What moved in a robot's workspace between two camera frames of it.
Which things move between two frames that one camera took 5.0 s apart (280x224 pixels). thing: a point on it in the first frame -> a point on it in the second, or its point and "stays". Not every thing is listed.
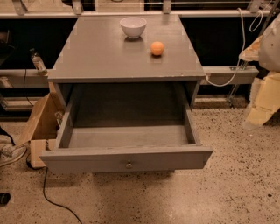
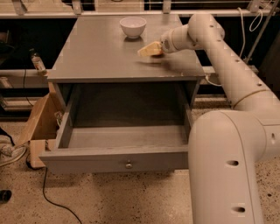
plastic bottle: x=38 y=62 stays
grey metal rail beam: x=213 y=75 stays
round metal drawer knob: x=129 y=164 stays
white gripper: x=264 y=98 -> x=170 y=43
